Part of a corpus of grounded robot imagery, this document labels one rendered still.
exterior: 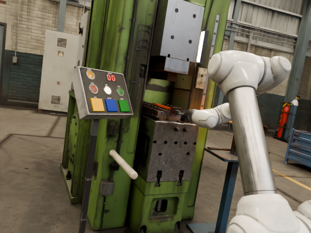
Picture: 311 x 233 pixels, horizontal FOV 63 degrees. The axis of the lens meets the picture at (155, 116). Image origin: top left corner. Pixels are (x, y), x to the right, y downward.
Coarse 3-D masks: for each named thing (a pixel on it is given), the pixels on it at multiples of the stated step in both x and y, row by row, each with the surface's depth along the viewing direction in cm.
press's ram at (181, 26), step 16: (160, 0) 183; (176, 0) 175; (160, 16) 181; (176, 16) 177; (192, 16) 182; (160, 32) 179; (176, 32) 179; (192, 32) 184; (160, 48) 177; (176, 48) 181; (192, 48) 187
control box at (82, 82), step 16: (80, 80) 137; (96, 80) 145; (112, 80) 155; (80, 96) 137; (96, 96) 141; (112, 96) 151; (128, 96) 161; (80, 112) 137; (96, 112) 137; (112, 112) 146; (128, 112) 156
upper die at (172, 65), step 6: (150, 60) 201; (156, 60) 192; (162, 60) 183; (168, 60) 180; (174, 60) 182; (180, 60) 184; (150, 66) 200; (156, 66) 191; (162, 66) 182; (168, 66) 181; (174, 66) 183; (180, 66) 185; (186, 66) 187; (174, 72) 184; (180, 72) 186; (186, 72) 188
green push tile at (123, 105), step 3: (120, 102) 153; (123, 102) 155; (126, 102) 157; (120, 105) 152; (123, 105) 154; (126, 105) 156; (120, 108) 151; (123, 108) 153; (126, 108) 155; (120, 111) 151; (123, 111) 152; (126, 111) 155; (129, 111) 156
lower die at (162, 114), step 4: (144, 104) 216; (152, 104) 214; (144, 108) 204; (148, 108) 198; (152, 108) 197; (160, 108) 196; (164, 108) 195; (148, 112) 197; (156, 112) 185; (160, 112) 185; (164, 112) 186; (168, 112) 188; (160, 116) 185; (164, 116) 187; (168, 116) 188; (172, 116) 190; (176, 116) 191; (180, 116) 193; (164, 120) 187; (168, 120) 189; (172, 120) 190; (176, 120) 192
